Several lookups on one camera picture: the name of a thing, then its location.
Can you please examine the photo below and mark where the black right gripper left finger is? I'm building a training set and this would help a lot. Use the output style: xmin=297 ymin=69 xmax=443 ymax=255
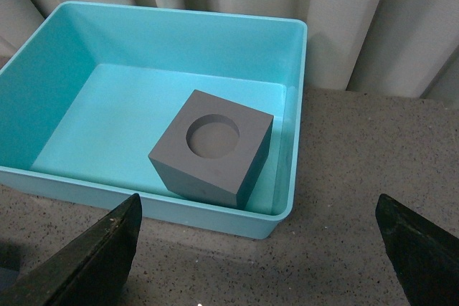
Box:
xmin=1 ymin=193 xmax=141 ymax=305

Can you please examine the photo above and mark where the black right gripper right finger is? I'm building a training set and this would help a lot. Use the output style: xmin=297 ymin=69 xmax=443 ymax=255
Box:
xmin=375 ymin=193 xmax=458 ymax=305

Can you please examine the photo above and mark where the gray cube with round recess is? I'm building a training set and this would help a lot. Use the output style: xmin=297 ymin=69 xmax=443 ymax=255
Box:
xmin=148 ymin=90 xmax=274 ymax=209

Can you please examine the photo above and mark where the light blue plastic box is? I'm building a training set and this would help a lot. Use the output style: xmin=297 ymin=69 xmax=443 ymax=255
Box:
xmin=1 ymin=1 xmax=308 ymax=239

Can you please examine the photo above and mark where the white pleated curtain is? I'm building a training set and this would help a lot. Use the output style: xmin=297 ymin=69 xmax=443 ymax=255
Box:
xmin=1 ymin=0 xmax=458 ymax=107

